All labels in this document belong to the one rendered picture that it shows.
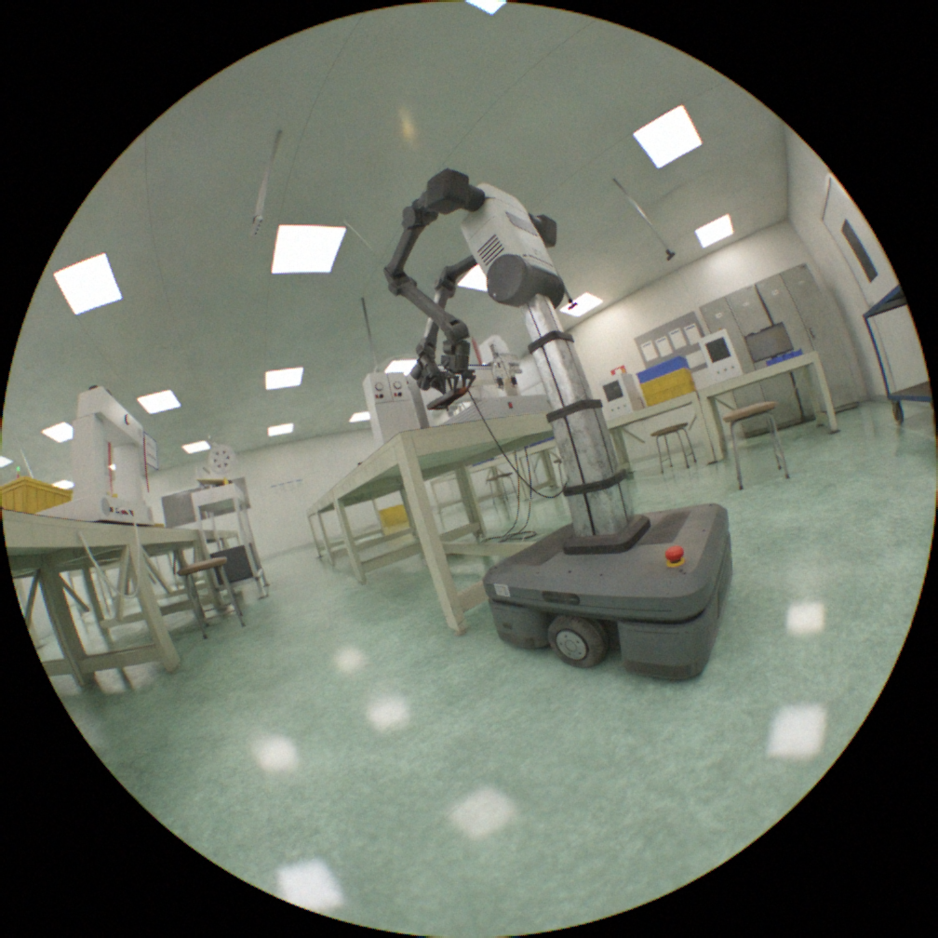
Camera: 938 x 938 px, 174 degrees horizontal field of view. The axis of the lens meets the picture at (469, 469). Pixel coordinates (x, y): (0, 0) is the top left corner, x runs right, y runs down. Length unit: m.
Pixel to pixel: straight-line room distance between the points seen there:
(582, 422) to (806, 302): 4.55
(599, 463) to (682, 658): 0.50
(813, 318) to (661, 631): 4.70
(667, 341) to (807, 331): 2.34
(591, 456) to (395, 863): 0.94
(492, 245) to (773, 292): 4.41
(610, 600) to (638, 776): 0.35
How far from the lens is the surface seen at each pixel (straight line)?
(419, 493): 1.02
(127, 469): 2.27
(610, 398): 3.98
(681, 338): 5.39
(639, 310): 5.70
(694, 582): 0.61
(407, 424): 1.66
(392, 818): 0.67
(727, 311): 4.93
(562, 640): 0.81
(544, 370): 0.87
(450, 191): 1.01
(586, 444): 0.80
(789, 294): 5.04
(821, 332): 5.01
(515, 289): 0.90
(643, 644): 0.69
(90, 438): 1.83
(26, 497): 2.45
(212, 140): 2.49
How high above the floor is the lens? 0.53
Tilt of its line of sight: 2 degrees up
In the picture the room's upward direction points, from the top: 16 degrees counter-clockwise
